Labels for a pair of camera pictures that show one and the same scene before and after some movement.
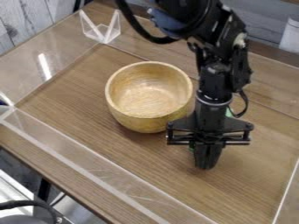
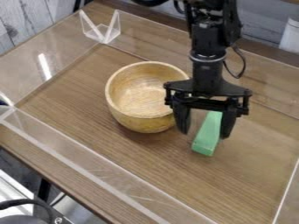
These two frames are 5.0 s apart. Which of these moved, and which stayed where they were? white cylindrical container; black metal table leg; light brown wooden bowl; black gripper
Moved: black gripper
Stayed: black metal table leg; light brown wooden bowl; white cylindrical container
